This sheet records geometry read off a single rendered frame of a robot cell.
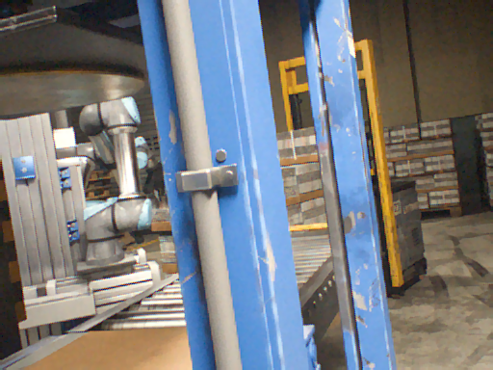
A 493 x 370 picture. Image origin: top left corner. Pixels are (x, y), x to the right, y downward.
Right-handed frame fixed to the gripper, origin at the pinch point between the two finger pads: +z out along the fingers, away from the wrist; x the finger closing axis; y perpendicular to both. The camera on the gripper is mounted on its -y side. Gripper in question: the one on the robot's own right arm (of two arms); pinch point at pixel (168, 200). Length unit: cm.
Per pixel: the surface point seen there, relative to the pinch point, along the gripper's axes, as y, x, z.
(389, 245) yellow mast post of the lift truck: 124, -34, 138
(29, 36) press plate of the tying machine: -131, -155, -109
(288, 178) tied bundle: 73, -18, 41
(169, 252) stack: -8.1, 11.0, 27.1
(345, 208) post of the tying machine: -96, -158, -58
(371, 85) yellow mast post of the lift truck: 180, -36, 39
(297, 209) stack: 68, -18, 60
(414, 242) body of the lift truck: 161, -33, 168
